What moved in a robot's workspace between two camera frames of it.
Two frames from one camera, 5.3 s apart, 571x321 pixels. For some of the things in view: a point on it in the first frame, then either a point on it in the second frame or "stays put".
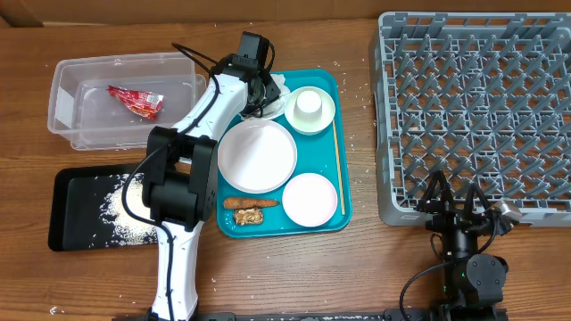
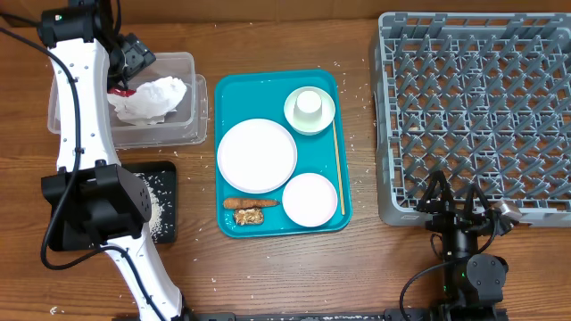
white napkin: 276,107 -> 151,102
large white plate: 257,156 stays put
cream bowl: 310,127 stays put
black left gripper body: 268,92 -> 129,60
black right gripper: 452,217 stays put
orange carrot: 248,202 stays put
